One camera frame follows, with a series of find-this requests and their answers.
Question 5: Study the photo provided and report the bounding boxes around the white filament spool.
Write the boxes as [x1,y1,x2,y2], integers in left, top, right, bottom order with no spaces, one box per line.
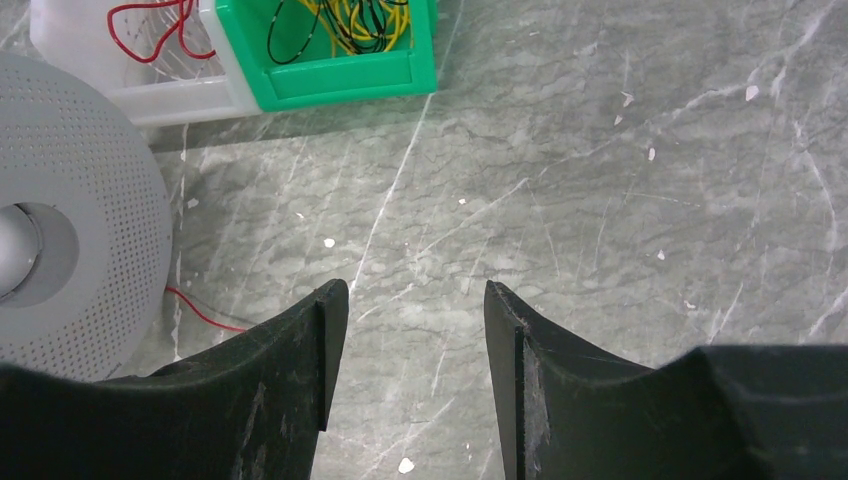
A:
[1,52,172,381]

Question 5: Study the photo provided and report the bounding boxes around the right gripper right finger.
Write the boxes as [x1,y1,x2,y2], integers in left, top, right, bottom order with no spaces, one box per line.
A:
[484,281,847,479]

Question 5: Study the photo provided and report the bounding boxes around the white plastic bin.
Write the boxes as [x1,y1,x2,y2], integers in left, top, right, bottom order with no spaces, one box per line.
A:
[29,0,261,127]

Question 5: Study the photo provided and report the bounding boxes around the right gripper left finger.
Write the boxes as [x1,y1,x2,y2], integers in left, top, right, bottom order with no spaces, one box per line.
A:
[1,279,349,479]

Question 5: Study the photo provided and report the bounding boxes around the yellow wires in bin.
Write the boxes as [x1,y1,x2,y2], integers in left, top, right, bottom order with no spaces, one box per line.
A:
[298,0,411,56]

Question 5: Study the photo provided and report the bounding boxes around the green plastic bin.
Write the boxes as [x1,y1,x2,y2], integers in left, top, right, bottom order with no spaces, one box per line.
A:
[215,1,438,112]

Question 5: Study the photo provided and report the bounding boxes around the red wires in bin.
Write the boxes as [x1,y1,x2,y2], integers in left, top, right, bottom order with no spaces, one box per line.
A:
[107,0,217,65]

